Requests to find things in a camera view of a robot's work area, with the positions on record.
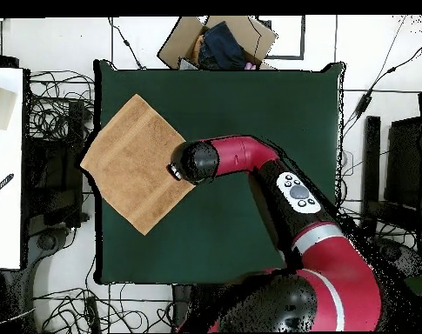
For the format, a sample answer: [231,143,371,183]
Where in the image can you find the tan terry towel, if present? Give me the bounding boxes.
[79,92,197,237]

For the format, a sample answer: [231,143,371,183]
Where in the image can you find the dark green table cloth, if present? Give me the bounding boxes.
[93,59,345,286]

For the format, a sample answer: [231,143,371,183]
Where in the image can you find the orange cloth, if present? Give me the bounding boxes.
[191,34,205,65]

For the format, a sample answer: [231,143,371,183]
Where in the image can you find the dark blue jeans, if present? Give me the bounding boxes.
[198,20,248,70]

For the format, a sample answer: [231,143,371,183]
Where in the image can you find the brown cardboard box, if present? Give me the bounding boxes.
[157,15,278,70]

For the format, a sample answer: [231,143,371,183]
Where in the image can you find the black stand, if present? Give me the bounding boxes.
[23,100,90,237]
[359,115,422,239]

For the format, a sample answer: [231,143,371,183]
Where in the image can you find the black stand base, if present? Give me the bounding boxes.
[25,225,76,272]
[373,236,422,283]

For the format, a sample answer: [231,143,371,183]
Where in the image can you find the black power strip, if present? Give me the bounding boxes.
[84,295,101,333]

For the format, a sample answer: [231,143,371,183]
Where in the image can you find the white desk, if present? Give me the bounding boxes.
[0,67,24,270]

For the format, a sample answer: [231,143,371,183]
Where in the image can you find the black striped tool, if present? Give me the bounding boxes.
[0,172,16,201]

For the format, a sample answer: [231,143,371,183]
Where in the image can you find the beige box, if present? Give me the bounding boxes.
[0,83,17,131]

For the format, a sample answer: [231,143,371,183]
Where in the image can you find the thin black cable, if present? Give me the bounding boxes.
[108,17,147,70]

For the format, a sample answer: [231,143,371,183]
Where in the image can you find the black cable with adapter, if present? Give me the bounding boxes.
[342,37,422,138]

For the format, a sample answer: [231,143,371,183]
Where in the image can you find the black cable tangle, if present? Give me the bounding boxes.
[25,69,97,168]
[32,284,173,333]
[337,197,420,251]

